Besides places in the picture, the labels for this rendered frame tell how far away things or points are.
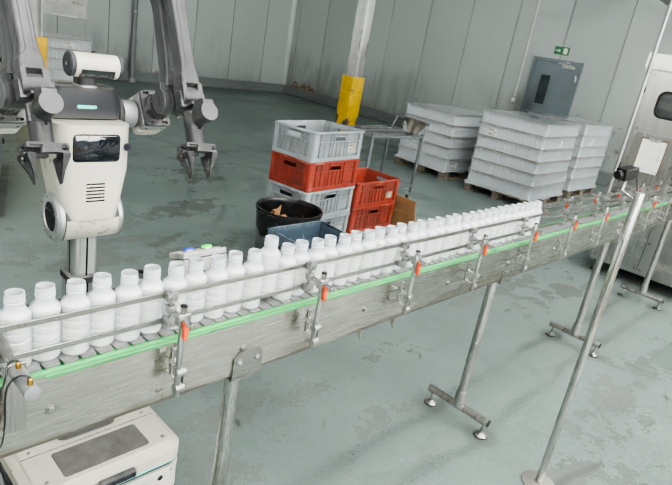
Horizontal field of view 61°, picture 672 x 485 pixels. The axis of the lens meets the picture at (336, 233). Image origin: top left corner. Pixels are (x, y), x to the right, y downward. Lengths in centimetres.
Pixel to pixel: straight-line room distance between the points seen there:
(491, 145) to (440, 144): 92
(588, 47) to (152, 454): 1109
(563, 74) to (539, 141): 436
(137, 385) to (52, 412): 19
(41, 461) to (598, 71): 1120
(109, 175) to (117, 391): 76
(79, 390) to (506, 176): 735
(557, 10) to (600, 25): 92
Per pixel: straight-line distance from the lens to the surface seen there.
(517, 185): 820
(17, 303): 128
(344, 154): 435
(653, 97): 603
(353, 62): 1186
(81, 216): 195
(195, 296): 146
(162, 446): 229
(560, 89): 1228
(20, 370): 121
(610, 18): 1219
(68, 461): 224
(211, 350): 154
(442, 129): 891
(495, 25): 1316
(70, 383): 138
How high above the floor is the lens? 173
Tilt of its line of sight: 18 degrees down
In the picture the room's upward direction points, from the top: 10 degrees clockwise
